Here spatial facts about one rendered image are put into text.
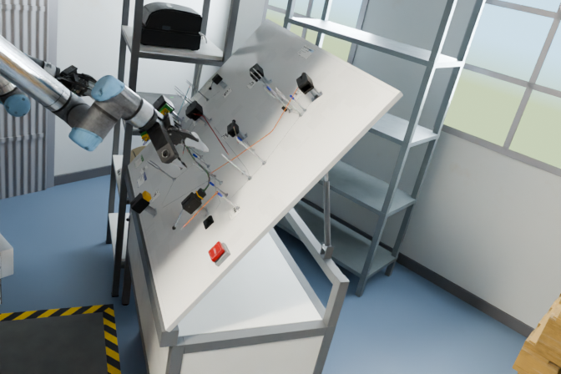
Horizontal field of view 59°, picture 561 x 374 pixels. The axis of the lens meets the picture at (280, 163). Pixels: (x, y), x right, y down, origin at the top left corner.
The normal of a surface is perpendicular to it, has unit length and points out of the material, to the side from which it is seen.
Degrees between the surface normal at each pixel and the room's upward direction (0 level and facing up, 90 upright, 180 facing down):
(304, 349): 90
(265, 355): 90
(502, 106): 90
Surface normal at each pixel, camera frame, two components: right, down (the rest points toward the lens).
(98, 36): 0.73, 0.40
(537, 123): -0.65, 0.17
